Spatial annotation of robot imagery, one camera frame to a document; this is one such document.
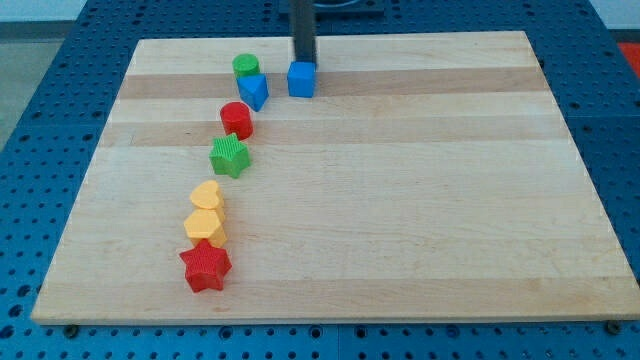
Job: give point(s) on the green star block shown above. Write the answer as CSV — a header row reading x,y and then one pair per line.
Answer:
x,y
229,156

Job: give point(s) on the red cylinder block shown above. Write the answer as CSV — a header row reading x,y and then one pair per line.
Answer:
x,y
236,118

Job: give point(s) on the blue cube block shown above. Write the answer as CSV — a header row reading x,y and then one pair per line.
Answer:
x,y
301,79

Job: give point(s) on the wooden board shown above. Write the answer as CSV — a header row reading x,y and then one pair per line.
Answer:
x,y
431,178

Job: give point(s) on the blue triangle block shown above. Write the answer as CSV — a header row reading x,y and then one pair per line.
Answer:
x,y
253,90

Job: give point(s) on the yellow heart block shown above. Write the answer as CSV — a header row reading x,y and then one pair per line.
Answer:
x,y
208,196

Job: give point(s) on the yellow hexagon block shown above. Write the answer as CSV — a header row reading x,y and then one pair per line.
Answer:
x,y
205,225

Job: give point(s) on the green cylinder block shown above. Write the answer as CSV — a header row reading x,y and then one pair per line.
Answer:
x,y
245,64

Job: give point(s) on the red star block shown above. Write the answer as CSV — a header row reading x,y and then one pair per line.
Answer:
x,y
206,267

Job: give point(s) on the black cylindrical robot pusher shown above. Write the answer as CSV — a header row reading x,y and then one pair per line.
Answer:
x,y
302,19

